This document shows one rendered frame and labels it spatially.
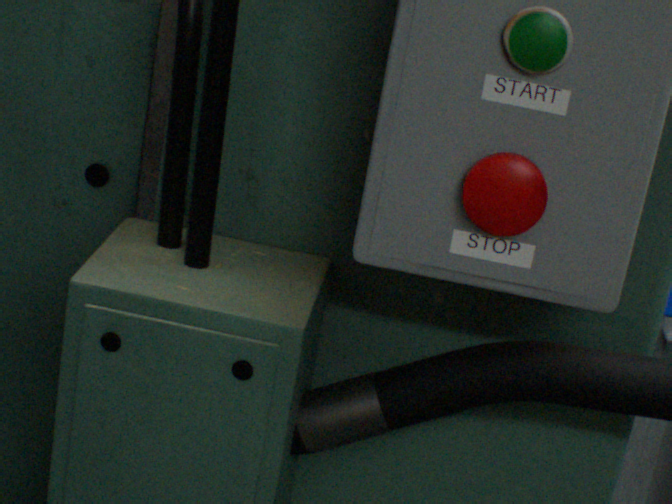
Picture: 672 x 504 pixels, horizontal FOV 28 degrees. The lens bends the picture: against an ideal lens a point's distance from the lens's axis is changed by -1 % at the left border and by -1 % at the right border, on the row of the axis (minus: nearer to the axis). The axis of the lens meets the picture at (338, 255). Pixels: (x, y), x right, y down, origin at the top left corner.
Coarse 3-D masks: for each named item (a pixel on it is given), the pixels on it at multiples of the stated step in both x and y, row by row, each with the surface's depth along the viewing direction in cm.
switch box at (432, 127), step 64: (448, 0) 46; (512, 0) 46; (576, 0) 45; (640, 0) 45; (448, 64) 47; (576, 64) 46; (640, 64) 46; (384, 128) 48; (448, 128) 47; (512, 128) 47; (576, 128) 47; (640, 128) 47; (384, 192) 48; (448, 192) 48; (576, 192) 48; (640, 192) 47; (384, 256) 49; (448, 256) 49; (576, 256) 48
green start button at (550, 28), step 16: (528, 16) 45; (544, 16) 45; (560, 16) 45; (512, 32) 46; (528, 32) 45; (544, 32) 45; (560, 32) 45; (512, 48) 46; (528, 48) 46; (544, 48) 45; (560, 48) 45; (512, 64) 46; (528, 64) 46; (544, 64) 46; (560, 64) 46
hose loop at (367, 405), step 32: (448, 352) 53; (480, 352) 52; (512, 352) 52; (544, 352) 52; (576, 352) 52; (608, 352) 52; (352, 384) 53; (384, 384) 53; (416, 384) 52; (448, 384) 52; (480, 384) 52; (512, 384) 52; (544, 384) 52; (576, 384) 52; (608, 384) 52; (640, 384) 51; (320, 416) 53; (352, 416) 53; (384, 416) 53; (416, 416) 53; (640, 416) 52; (320, 448) 54
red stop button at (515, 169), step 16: (480, 160) 47; (496, 160) 47; (512, 160) 47; (528, 160) 47; (480, 176) 47; (496, 176) 47; (512, 176) 47; (528, 176) 47; (464, 192) 47; (480, 192) 47; (496, 192) 47; (512, 192) 47; (528, 192) 47; (544, 192) 47; (480, 208) 47; (496, 208) 47; (512, 208) 47; (528, 208) 47; (544, 208) 47; (480, 224) 48; (496, 224) 47; (512, 224) 47; (528, 224) 47
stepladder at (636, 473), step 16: (656, 352) 144; (640, 432) 146; (656, 432) 145; (640, 448) 146; (656, 448) 146; (624, 464) 147; (640, 464) 146; (624, 480) 147; (640, 480) 147; (624, 496) 147; (640, 496) 147
